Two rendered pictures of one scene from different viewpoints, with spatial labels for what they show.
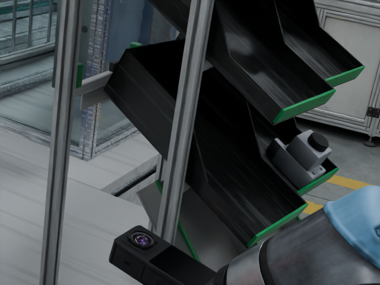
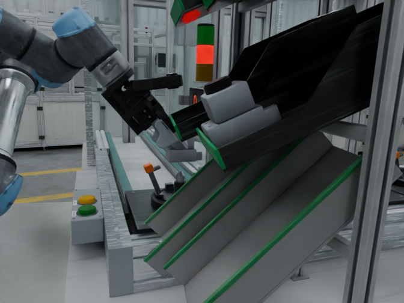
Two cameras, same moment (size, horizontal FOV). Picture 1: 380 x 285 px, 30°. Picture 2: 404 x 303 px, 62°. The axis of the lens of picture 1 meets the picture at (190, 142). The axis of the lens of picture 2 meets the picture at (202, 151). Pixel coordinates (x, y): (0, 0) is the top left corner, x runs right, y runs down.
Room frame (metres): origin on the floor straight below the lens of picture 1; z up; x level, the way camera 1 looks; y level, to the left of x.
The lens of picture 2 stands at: (1.19, -0.43, 1.27)
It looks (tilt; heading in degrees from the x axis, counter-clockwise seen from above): 12 degrees down; 138
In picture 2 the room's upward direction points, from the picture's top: 2 degrees clockwise
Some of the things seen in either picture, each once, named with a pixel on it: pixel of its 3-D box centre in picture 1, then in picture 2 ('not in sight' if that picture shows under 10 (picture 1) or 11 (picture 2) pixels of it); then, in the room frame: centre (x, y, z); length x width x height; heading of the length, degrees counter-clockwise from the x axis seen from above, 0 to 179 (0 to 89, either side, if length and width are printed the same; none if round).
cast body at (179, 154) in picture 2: not in sight; (185, 145); (0.59, 0.06, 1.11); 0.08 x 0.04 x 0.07; 67
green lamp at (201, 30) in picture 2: not in sight; (205, 36); (0.45, 0.24, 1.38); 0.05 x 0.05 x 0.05
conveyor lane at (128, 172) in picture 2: not in sight; (163, 187); (0.31, 0.19, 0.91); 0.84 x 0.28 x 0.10; 157
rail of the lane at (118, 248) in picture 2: not in sight; (109, 192); (0.27, 0.02, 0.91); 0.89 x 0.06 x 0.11; 157
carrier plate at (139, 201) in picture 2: not in sight; (180, 206); (0.58, 0.05, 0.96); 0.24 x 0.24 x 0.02; 67
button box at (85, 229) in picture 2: not in sight; (87, 213); (0.42, -0.11, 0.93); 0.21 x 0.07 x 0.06; 157
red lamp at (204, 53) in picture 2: not in sight; (205, 54); (0.45, 0.24, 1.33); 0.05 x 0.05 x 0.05
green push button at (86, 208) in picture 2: not in sight; (87, 211); (0.48, -0.14, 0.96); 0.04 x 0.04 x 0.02
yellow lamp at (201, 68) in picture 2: not in sight; (204, 72); (0.45, 0.24, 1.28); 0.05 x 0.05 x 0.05
